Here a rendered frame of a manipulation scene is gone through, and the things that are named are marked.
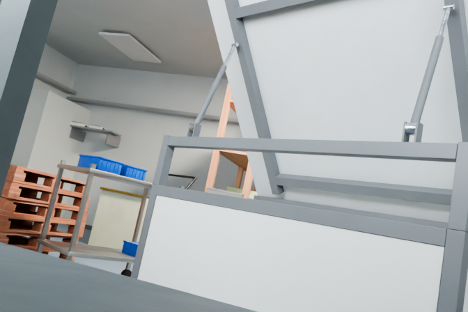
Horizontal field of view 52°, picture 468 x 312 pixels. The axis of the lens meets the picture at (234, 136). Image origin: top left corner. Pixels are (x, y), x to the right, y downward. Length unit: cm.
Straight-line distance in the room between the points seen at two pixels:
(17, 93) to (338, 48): 137
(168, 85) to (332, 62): 835
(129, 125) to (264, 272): 887
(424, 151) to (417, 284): 31
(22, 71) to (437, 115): 136
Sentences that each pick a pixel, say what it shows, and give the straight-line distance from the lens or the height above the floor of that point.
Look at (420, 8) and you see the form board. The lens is 161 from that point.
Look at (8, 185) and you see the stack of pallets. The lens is 432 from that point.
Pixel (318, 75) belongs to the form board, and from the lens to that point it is 185.
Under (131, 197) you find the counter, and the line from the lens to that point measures 696.
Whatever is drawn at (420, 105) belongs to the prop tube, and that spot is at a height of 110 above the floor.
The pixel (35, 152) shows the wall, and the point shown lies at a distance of 966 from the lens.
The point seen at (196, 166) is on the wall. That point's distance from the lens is 932.
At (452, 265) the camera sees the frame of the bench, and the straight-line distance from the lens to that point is 117.
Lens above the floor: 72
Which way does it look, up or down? 10 degrees up
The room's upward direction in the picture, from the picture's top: 12 degrees clockwise
